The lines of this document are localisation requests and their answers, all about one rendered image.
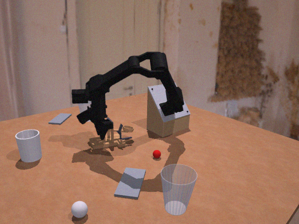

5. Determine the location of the white ball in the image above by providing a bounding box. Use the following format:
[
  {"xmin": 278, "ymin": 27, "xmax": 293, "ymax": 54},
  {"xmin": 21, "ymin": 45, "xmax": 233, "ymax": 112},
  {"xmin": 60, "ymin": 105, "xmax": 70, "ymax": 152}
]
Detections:
[{"xmin": 71, "ymin": 201, "xmax": 88, "ymax": 218}]

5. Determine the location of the dark red ball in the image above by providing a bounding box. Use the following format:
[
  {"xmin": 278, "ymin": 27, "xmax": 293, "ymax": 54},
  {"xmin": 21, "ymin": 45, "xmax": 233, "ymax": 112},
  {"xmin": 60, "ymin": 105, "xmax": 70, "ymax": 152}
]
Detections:
[{"xmin": 153, "ymin": 150, "xmax": 161, "ymax": 158}]

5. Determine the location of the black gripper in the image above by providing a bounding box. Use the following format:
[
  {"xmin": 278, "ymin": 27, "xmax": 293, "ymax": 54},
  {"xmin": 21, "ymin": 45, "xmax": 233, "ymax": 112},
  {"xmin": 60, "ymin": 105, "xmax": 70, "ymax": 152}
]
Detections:
[{"xmin": 90, "ymin": 103, "xmax": 114, "ymax": 140}]

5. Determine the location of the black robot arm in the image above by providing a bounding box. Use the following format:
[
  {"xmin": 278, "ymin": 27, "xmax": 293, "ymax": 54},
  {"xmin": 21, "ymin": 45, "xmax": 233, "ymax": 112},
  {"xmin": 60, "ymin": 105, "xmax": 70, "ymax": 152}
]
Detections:
[{"xmin": 72, "ymin": 52, "xmax": 184, "ymax": 124}]

